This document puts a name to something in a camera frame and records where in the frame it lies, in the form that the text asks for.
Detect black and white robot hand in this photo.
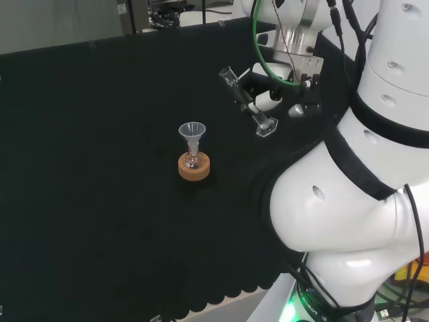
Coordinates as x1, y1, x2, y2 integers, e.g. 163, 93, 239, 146
234, 56, 325, 119

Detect clear graduated cylinder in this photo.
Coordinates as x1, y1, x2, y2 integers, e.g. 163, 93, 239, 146
219, 66, 280, 139

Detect small round-bottom glass flask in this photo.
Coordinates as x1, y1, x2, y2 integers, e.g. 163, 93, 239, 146
186, 142, 204, 169

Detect clear plastic funnel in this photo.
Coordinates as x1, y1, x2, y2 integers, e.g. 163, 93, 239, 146
178, 122, 208, 152

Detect black bench cloth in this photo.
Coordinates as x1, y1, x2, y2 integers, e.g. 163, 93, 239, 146
0, 18, 357, 322

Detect yellow stop button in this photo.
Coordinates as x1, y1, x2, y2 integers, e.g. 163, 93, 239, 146
393, 256, 429, 288

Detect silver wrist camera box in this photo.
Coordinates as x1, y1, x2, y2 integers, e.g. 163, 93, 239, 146
287, 103, 306, 118

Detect cork ring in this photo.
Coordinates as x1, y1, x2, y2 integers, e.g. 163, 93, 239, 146
178, 151, 212, 182

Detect black cable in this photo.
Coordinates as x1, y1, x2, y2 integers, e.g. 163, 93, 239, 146
403, 183, 426, 322

